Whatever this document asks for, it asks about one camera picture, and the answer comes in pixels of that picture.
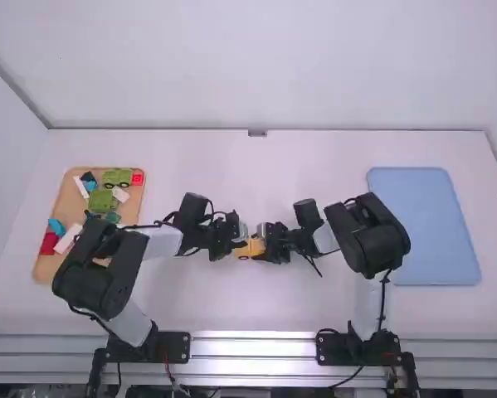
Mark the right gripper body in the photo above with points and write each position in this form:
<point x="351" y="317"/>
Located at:
<point x="278" y="244"/>

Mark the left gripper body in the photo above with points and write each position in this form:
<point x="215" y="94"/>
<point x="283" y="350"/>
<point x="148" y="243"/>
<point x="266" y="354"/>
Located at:
<point x="223" y="234"/>

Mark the yellow toy car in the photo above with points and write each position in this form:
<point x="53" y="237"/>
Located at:
<point x="252" y="246"/>

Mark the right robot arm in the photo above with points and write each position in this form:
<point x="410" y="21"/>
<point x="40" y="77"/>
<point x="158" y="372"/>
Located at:
<point x="372" y="244"/>

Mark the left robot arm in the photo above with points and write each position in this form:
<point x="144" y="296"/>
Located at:
<point x="107" y="269"/>

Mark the red toy brick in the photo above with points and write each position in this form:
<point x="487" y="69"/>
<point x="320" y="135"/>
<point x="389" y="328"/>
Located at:
<point x="137" y="179"/>
<point x="48" y="244"/>

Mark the silver rails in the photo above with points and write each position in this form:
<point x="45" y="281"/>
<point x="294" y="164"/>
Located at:
<point x="252" y="352"/>

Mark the clear teal toy brick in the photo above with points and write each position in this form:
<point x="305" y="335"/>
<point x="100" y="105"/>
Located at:
<point x="113" y="216"/>

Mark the green toy car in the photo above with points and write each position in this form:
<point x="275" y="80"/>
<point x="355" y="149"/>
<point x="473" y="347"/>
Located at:
<point x="117" y="177"/>

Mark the green square toy brick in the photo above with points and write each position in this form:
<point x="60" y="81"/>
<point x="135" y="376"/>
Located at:
<point x="100" y="200"/>

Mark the light blue toy brick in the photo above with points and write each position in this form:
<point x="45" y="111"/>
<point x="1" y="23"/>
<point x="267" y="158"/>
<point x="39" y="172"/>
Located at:
<point x="92" y="185"/>
<point x="57" y="227"/>

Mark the dark blue toy brick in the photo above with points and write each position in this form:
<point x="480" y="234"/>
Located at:
<point x="87" y="176"/>

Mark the long white toy brick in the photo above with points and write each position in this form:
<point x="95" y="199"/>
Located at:
<point x="67" y="238"/>
<point x="82" y="188"/>

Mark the tan tray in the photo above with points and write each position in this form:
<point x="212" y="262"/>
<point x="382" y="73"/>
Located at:
<point x="69" y="199"/>

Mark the blue mat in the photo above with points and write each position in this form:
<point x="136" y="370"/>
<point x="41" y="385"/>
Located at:
<point x="439" y="215"/>

